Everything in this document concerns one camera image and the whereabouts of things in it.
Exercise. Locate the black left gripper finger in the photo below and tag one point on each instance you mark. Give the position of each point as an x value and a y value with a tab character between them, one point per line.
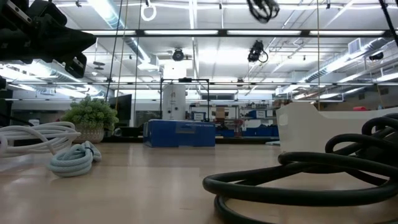
71	42
77	66

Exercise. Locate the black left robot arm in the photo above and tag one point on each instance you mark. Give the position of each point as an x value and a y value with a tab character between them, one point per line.
4	107

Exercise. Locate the black slanted pole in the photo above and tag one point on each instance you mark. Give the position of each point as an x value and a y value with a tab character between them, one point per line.
113	53

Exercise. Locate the potted green plant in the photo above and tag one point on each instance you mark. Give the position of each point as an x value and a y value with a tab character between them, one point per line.
91	115

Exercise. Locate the black monitor screen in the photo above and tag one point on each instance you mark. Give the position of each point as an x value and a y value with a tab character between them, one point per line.
123	107

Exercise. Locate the small white appliance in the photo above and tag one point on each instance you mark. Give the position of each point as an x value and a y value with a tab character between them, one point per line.
33	122

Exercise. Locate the round black ceiling fixture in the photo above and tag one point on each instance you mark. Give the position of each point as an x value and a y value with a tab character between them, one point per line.
178	55

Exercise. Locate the white cylindrical tank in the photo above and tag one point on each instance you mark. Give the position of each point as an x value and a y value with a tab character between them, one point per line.
173	102

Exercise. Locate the blue rectangular box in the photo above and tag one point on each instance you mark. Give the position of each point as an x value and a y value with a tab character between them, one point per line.
179	133

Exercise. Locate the brown cardboard box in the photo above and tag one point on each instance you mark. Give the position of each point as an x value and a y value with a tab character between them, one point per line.
220	112

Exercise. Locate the row of blue storage bins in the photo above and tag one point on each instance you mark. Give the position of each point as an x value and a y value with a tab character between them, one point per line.
261	132

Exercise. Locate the pale flat board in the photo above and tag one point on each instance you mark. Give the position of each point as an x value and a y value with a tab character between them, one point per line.
274	143

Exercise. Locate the white plastic bin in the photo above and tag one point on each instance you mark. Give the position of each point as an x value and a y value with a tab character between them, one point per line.
304	130

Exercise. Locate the red distant object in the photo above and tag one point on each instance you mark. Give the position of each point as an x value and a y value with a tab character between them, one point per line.
360	108

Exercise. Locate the black overhead frame beam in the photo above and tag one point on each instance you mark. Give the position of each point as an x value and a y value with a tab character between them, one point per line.
140	32

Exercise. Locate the black distant metal frame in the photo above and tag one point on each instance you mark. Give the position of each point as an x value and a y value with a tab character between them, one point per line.
185	80

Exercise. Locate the black overhead camera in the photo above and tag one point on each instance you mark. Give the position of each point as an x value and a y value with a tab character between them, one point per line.
255	51

